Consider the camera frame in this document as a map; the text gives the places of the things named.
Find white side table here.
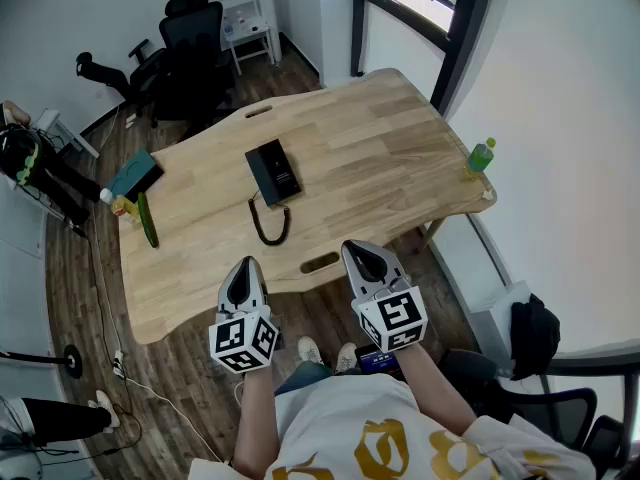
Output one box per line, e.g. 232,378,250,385
219,0,279,77

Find teal box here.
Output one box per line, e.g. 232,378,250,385
105,148,165,204

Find green drink bottle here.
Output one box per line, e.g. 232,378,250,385
462,137,497,182

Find person's shoe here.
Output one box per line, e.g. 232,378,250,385
333,341,359,375
297,336,325,368

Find black bag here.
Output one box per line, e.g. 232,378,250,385
509,292,562,382

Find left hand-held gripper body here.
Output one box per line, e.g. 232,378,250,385
208,307,280,375

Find green cucumber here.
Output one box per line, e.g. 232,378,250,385
137,191,160,249

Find black and green backpack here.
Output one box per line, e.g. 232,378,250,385
0,125,46,187

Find dark mesh chair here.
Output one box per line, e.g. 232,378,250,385
439,348,599,452

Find tilted black office chair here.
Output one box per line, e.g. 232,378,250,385
74,37,166,114

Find white cabinet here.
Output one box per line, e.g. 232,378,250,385
469,280,534,374

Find person's right shoe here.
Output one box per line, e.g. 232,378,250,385
333,341,359,375

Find black coiled phone cord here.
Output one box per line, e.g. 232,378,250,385
247,190,292,247

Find black window frame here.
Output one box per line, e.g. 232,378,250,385
349,0,501,117

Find person's left forearm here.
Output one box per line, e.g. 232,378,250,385
233,366,280,480

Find black smartphone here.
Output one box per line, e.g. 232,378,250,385
354,343,404,380

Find black round-base stand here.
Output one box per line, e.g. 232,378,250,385
0,344,84,380

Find large black office chair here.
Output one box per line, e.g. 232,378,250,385
149,0,236,129

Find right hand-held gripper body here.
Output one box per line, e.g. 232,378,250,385
351,282,430,354

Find black phone base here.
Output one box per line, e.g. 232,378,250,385
255,138,304,204

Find yellow drink bottle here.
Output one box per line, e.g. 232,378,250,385
99,187,144,224

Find person's blue jeans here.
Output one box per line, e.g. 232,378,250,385
273,360,361,397

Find person's right forearm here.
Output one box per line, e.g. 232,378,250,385
394,342,477,437

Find person's left shoe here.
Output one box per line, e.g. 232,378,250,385
297,336,325,368

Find white low table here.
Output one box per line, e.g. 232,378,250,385
34,108,101,160

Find white cable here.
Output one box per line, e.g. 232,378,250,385
119,372,221,462

